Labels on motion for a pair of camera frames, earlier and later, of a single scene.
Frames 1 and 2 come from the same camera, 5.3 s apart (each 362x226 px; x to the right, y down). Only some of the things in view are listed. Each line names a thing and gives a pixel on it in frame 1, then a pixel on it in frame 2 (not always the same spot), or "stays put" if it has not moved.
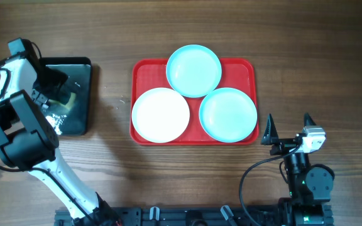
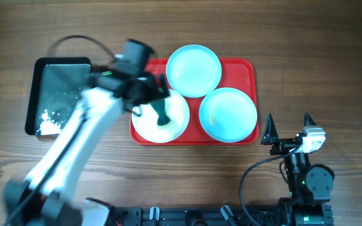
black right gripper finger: (270, 135) stays put
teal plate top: (193, 71) stays put
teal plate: (228, 115) stays put
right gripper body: (283, 147) stays put
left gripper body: (49, 89) to (155, 91)
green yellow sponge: (69, 103) to (159, 107)
